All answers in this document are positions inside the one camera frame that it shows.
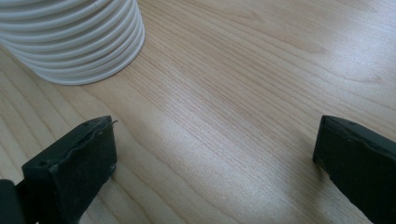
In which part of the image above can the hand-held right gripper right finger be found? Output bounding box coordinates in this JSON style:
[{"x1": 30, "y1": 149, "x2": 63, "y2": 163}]
[{"x1": 312, "y1": 115, "x2": 396, "y2": 224}]

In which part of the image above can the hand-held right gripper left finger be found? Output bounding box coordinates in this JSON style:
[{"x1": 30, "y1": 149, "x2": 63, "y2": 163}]
[{"x1": 21, "y1": 115, "x2": 119, "y2": 224}]

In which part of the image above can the stack of white paper cups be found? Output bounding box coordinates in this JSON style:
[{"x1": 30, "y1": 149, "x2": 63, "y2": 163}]
[{"x1": 0, "y1": 0, "x2": 147, "y2": 86}]

